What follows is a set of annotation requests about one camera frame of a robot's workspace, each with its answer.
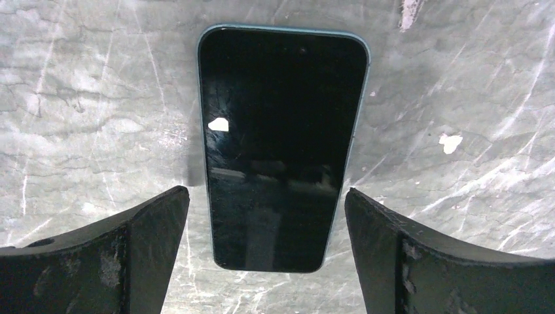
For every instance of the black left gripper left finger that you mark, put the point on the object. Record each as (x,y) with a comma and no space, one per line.
(120,264)

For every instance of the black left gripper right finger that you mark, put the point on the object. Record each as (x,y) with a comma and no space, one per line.
(406,267)

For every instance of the green-edged smartphone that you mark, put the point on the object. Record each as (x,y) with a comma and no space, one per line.
(279,106)

